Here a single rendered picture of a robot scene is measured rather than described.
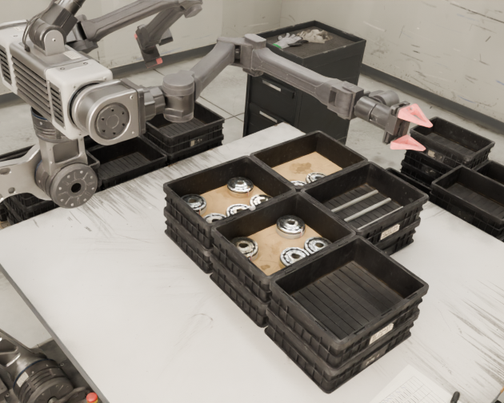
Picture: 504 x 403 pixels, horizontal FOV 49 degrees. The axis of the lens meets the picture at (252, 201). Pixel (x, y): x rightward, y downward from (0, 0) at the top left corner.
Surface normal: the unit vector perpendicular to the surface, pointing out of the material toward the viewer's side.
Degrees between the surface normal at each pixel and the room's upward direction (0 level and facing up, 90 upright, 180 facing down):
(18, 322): 0
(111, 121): 90
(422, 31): 90
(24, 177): 90
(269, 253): 0
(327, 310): 0
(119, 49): 90
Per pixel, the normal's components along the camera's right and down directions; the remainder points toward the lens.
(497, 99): -0.73, 0.35
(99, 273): 0.07, -0.81
